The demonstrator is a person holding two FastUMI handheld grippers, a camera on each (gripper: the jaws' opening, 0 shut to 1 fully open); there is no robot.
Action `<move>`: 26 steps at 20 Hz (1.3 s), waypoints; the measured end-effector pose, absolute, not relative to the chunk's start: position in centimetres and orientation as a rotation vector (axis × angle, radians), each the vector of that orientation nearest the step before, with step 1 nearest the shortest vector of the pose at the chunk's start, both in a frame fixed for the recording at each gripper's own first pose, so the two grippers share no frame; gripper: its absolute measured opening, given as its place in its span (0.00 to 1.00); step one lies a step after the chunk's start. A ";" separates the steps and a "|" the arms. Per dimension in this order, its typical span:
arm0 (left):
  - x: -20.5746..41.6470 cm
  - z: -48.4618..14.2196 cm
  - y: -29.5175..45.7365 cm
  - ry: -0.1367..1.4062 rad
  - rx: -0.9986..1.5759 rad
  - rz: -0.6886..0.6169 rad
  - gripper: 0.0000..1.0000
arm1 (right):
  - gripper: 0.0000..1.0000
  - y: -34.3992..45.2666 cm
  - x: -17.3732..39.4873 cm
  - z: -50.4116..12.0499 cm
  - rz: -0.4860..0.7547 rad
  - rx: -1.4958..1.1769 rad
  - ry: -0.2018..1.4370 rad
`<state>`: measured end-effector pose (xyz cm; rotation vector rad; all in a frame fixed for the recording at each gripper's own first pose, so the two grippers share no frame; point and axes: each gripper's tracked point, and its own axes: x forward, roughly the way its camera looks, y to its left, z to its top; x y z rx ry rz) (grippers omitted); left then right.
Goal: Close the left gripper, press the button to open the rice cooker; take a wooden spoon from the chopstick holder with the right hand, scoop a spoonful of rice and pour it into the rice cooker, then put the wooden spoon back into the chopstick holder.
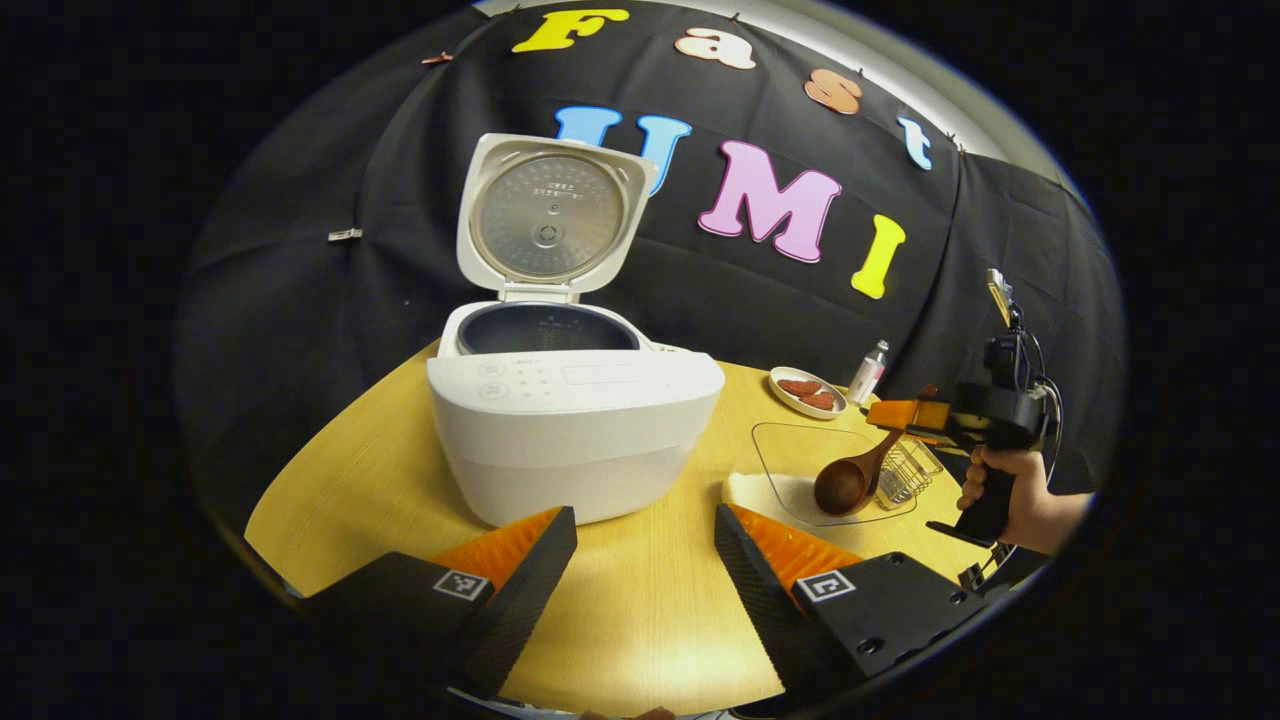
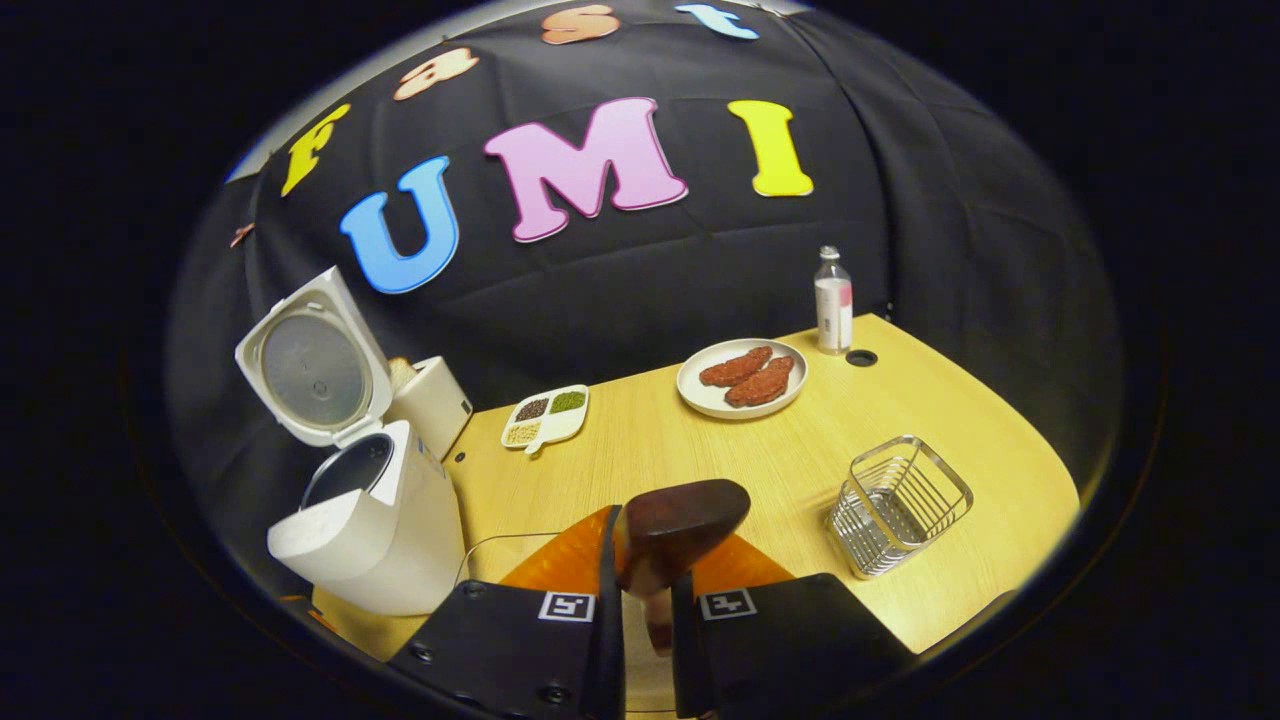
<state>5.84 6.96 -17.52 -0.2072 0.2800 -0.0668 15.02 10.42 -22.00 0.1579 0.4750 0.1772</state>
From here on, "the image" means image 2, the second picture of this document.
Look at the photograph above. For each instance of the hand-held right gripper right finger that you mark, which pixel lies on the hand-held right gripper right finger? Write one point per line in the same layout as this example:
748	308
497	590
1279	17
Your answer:
683	650

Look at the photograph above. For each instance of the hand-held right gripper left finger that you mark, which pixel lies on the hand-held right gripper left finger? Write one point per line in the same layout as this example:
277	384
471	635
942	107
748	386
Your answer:
612	650

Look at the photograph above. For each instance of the brown wooden spoon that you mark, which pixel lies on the brown wooden spoon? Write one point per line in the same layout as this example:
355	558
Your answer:
680	520

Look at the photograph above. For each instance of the white rice cooker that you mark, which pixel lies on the white rice cooker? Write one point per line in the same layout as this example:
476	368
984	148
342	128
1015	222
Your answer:
390	540

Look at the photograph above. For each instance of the clear plastic container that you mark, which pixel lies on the clear plastic container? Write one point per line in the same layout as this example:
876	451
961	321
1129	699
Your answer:
520	535

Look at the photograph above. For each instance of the white divided bean dish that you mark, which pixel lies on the white divided bean dish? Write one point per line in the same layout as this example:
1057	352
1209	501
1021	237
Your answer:
560	428

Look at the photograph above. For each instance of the white round plate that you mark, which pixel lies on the white round plate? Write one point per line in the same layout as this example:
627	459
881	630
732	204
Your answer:
700	398

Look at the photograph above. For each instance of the red meat slice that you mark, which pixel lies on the red meat slice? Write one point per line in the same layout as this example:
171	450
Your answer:
760	385
735	366

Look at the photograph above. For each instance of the white toaster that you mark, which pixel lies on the white toaster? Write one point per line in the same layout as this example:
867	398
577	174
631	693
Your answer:
440	405

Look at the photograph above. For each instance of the black table grommet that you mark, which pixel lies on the black table grommet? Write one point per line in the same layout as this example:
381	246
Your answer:
861	357

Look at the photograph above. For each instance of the toasted bread slice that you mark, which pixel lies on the toasted bread slice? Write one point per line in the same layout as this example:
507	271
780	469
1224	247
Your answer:
402	373

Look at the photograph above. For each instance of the clear bottle with pink label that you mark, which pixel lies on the clear bottle with pink label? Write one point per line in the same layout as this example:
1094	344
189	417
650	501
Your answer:
834	310

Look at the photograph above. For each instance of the black backdrop cloth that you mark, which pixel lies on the black backdrop cloth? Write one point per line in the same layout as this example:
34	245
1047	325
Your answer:
650	270

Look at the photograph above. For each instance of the copper cloth clip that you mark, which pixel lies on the copper cloth clip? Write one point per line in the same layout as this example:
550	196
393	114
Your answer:
242	235

